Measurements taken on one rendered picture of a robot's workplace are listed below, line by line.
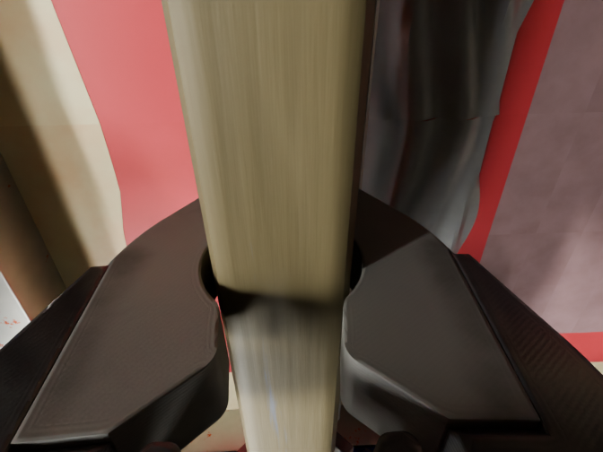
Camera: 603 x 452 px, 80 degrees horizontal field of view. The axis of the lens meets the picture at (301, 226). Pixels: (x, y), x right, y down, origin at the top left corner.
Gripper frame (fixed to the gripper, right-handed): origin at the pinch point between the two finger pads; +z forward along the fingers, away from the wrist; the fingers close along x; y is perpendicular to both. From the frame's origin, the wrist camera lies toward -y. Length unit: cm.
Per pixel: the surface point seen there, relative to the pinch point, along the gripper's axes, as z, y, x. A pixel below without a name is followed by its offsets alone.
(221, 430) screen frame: 6.1, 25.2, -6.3
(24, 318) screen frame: 4.3, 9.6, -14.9
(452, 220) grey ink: 7.4, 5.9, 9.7
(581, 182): 7.9, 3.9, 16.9
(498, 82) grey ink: 7.5, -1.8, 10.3
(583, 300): 7.9, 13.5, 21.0
